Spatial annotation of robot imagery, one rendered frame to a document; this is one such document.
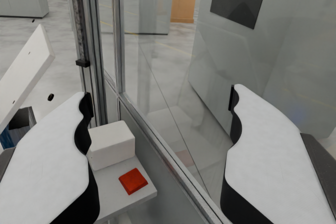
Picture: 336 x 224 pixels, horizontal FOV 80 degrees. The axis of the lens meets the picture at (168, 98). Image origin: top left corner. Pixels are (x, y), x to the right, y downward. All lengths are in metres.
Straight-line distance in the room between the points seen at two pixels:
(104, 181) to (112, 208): 0.11
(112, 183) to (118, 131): 0.19
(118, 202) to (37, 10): 7.18
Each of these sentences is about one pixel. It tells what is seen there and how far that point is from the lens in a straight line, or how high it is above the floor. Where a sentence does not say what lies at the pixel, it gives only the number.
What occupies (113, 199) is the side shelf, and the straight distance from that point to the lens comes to 0.78.
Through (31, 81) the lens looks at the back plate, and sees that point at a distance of 0.48.
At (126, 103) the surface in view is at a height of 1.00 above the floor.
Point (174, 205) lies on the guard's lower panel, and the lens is 0.79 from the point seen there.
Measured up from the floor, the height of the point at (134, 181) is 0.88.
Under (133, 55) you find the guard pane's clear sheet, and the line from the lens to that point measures 0.80.
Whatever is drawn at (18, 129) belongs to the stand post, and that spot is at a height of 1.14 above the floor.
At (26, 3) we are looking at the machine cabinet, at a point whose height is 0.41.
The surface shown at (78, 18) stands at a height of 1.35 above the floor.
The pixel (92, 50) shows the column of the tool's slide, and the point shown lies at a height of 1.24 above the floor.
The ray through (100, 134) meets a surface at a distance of 0.83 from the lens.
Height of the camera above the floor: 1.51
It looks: 31 degrees down
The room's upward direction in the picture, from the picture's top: 6 degrees clockwise
